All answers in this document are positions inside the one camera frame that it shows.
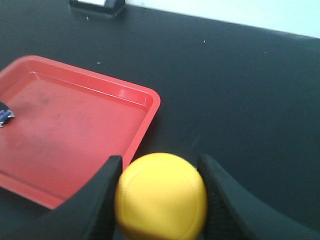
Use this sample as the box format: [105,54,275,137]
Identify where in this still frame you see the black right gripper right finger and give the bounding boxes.
[197,154,320,240]

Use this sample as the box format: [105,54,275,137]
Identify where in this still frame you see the red mushroom push button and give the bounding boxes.
[0,101,15,128]

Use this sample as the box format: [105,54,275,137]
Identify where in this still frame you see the yellow mushroom push button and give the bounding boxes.
[114,152,208,240]

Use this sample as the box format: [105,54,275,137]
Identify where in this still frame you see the red plastic tray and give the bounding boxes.
[0,55,161,209]

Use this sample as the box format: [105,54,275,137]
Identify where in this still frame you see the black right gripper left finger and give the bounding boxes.
[0,155,123,240]

